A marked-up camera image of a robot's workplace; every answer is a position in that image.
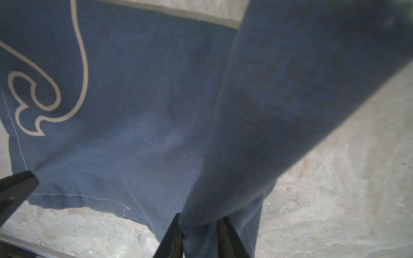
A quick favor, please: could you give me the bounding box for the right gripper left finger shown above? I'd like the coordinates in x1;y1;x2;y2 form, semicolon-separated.
153;213;183;258

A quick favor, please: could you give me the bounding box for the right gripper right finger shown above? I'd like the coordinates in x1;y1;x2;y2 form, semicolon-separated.
217;217;250;258

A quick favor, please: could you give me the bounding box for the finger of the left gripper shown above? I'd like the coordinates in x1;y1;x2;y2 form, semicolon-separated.
1;171;39;226

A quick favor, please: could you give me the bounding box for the dark blue pillowcase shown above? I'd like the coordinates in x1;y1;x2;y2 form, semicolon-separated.
1;1;413;258

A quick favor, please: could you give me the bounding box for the aluminium rail frame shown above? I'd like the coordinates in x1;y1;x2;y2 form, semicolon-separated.
1;233;75;258

